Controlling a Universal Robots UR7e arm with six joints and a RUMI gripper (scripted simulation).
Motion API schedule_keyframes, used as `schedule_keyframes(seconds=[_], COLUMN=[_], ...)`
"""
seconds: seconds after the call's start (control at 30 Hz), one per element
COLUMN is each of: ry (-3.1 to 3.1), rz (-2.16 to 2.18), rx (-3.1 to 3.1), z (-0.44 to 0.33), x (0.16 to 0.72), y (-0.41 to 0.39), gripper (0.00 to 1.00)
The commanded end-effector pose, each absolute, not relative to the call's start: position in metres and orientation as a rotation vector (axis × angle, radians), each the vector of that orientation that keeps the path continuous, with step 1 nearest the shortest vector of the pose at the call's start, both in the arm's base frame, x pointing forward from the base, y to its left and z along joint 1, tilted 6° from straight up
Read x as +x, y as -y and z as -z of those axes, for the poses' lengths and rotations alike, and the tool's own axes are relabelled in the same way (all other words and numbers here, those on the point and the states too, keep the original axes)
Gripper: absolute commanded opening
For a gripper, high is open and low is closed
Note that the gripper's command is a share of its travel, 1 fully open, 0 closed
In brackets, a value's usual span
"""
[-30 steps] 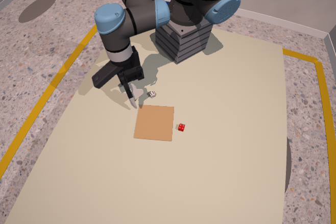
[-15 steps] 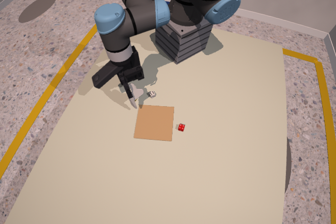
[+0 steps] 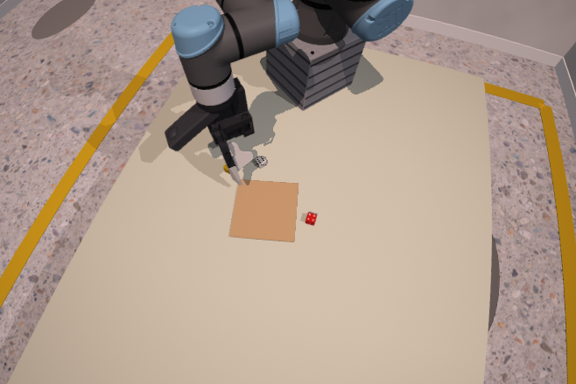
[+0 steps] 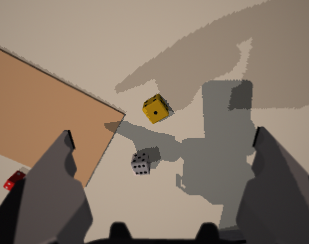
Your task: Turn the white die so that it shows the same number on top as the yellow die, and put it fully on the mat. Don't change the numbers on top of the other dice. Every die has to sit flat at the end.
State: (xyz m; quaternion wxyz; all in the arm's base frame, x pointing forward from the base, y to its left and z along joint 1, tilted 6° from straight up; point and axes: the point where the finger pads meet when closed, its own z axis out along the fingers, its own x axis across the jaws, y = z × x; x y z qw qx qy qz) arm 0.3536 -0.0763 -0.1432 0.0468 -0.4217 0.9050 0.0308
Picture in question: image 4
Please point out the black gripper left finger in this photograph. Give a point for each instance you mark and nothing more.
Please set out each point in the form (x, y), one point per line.
(47, 206)

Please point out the white die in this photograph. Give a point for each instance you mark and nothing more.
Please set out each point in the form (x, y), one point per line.
(140, 164)

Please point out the tan flat mat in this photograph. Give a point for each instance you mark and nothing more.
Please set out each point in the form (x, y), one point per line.
(36, 107)

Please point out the yellow die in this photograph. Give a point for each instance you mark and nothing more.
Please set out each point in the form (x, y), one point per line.
(155, 109)

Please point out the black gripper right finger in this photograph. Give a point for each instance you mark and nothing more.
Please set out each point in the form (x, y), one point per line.
(274, 208)

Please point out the red die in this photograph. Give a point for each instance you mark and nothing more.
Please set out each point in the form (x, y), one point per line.
(12, 180)

